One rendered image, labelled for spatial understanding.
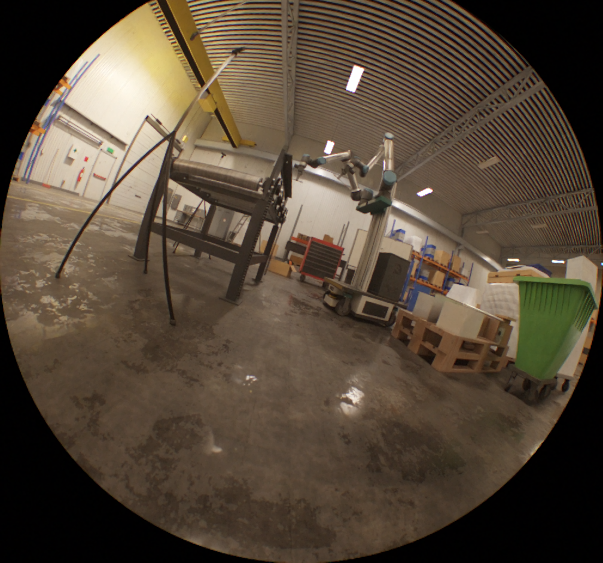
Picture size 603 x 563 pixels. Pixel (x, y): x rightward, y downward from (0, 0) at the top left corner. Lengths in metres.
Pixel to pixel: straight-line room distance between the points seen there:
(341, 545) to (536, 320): 1.72
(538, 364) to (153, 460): 1.97
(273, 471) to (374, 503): 0.24
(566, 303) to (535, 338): 0.36
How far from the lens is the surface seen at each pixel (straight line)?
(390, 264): 2.34
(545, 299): 1.81
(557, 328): 1.78
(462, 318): 1.60
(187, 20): 8.50
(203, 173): 1.63
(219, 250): 1.43
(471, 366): 2.06
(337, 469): 0.57
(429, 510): 0.64
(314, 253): 4.00
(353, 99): 10.63
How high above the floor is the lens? 0.44
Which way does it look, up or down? 1 degrees down
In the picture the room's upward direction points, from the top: 19 degrees clockwise
